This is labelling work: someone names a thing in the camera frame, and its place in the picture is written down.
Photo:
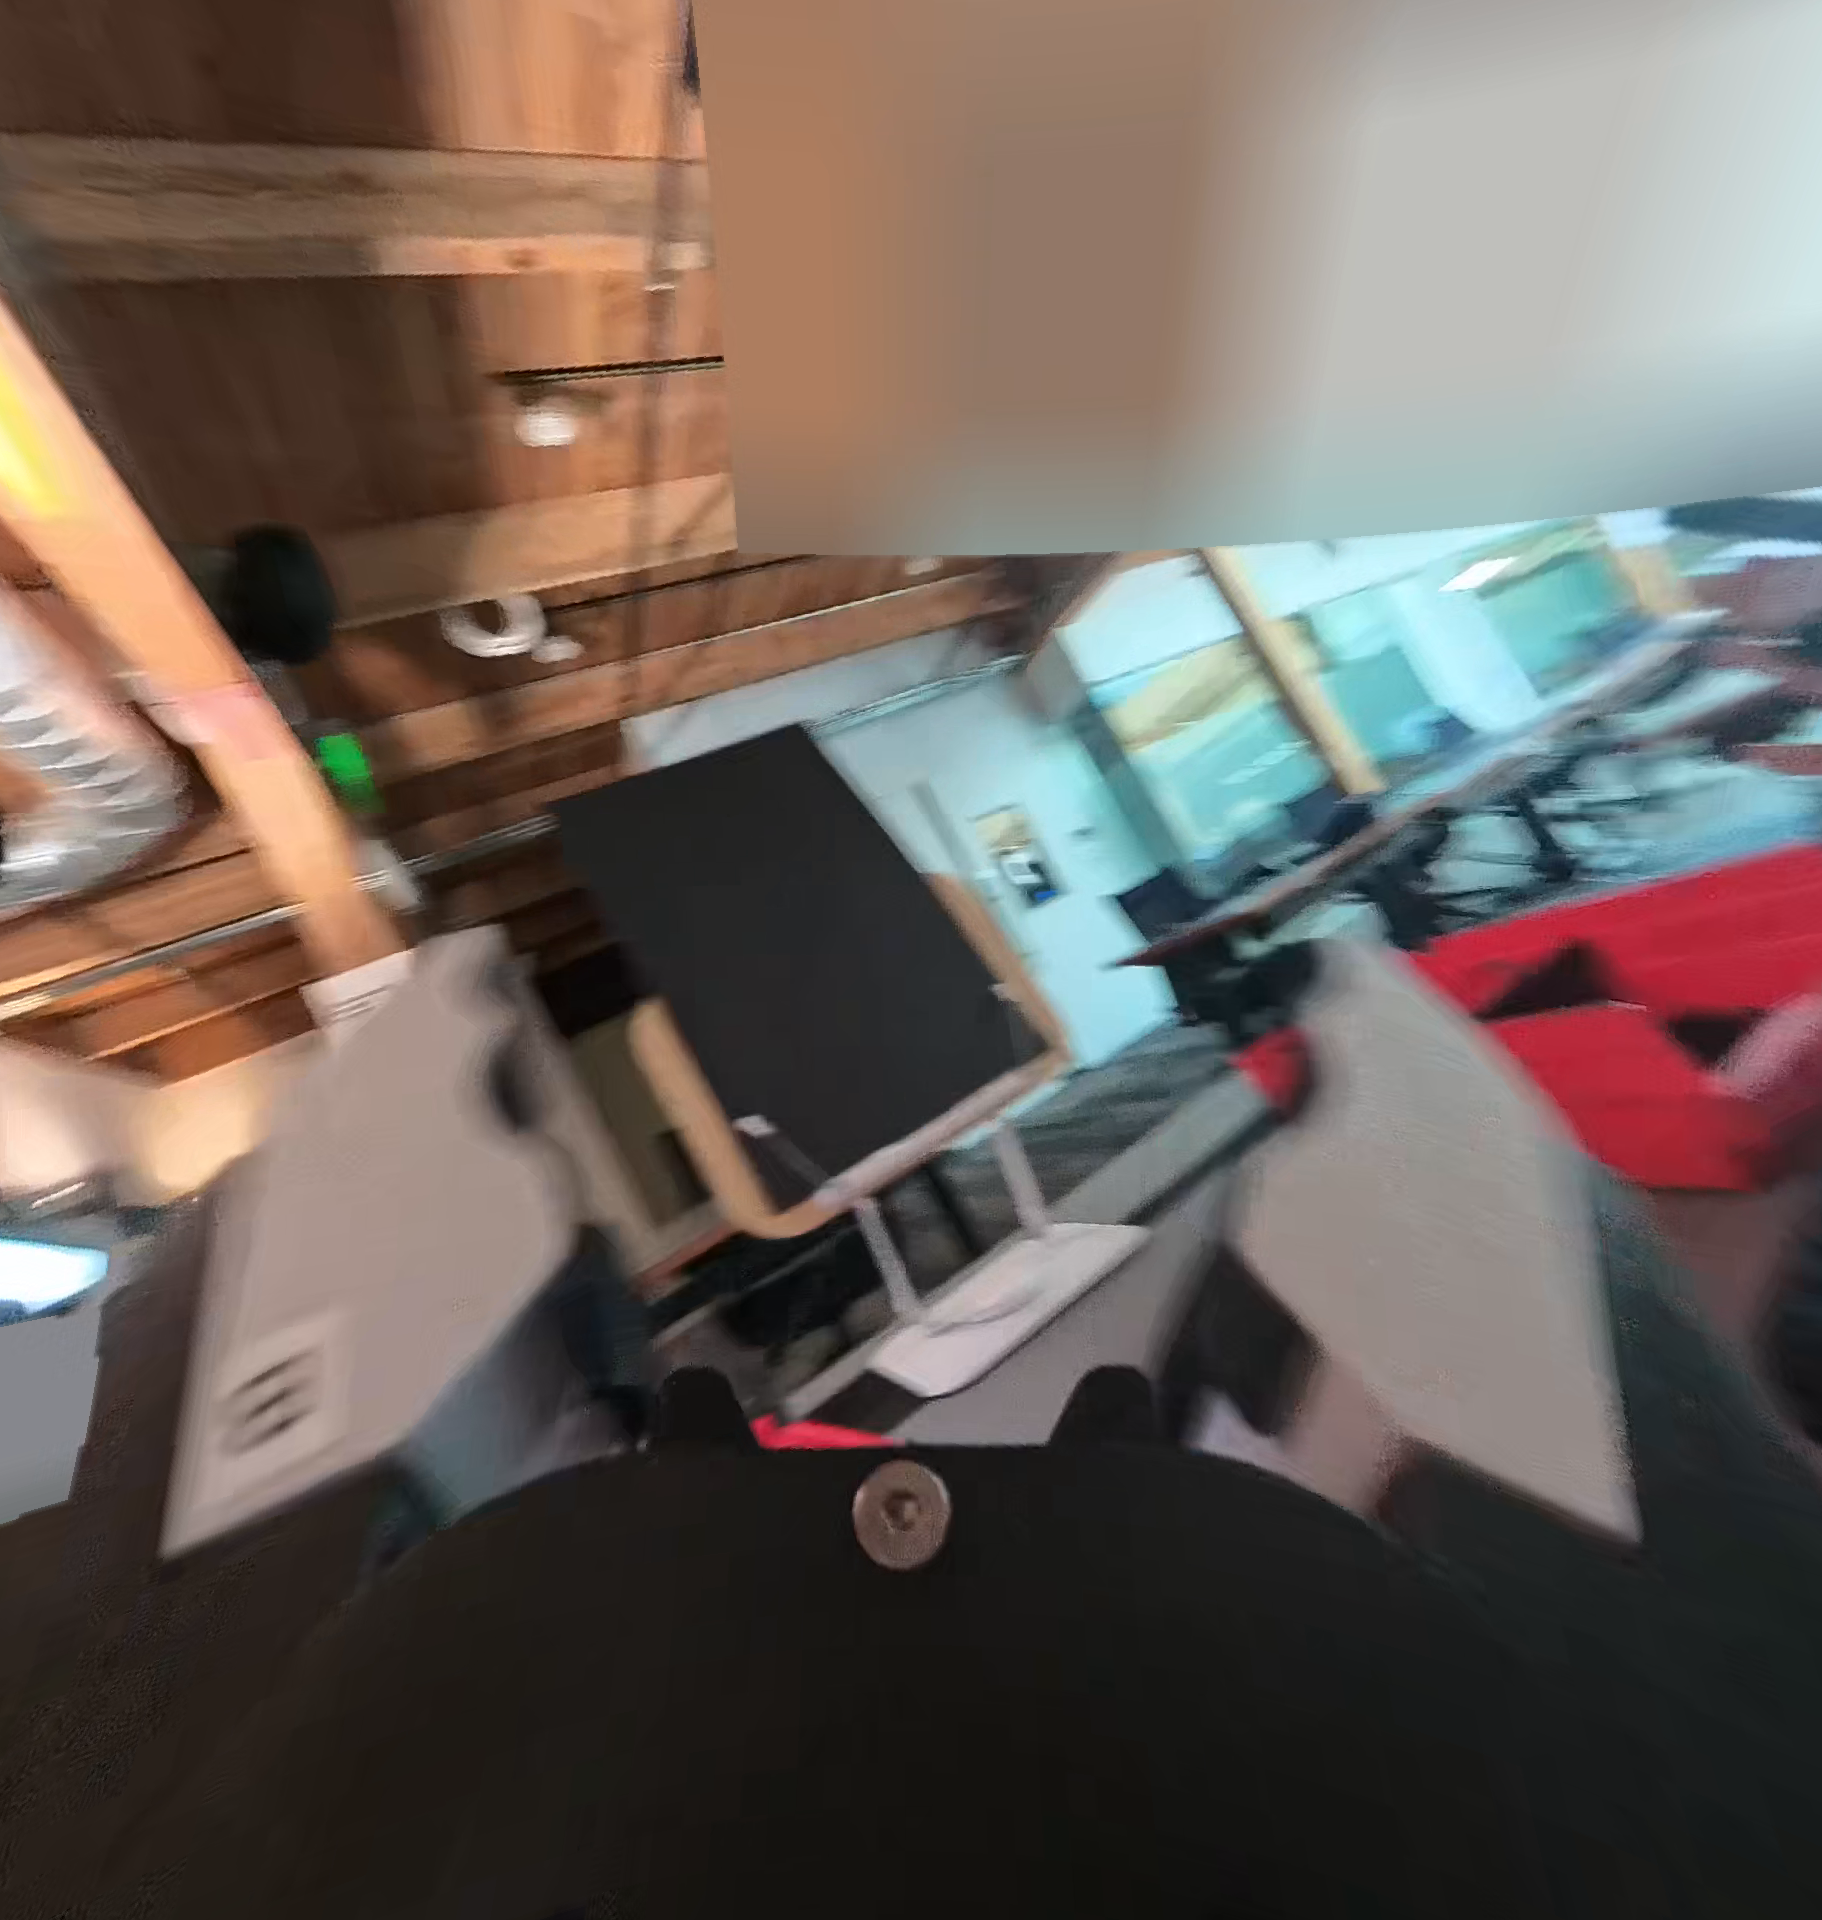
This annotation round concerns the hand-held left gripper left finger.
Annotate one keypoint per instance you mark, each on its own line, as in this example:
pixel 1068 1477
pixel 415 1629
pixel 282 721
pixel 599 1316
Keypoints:
pixel 357 1214

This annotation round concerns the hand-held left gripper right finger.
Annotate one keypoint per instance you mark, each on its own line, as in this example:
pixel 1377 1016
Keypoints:
pixel 1451 1231

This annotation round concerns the red plastic bin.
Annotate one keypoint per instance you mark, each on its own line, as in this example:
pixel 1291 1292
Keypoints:
pixel 1616 1080

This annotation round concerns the white board stand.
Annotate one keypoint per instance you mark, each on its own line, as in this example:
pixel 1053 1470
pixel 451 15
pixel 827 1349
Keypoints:
pixel 1000 1291

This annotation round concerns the black board with wooden rim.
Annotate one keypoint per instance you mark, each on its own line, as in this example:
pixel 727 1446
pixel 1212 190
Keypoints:
pixel 790 930

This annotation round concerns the white ceiling fixture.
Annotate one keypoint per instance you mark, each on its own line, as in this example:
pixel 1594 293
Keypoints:
pixel 498 626

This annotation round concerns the black round lamp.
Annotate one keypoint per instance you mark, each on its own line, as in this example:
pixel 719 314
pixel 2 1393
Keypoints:
pixel 279 592

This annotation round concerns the ceiling spot lamp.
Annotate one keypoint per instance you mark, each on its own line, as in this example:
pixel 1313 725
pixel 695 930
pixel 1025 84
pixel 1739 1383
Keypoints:
pixel 546 416

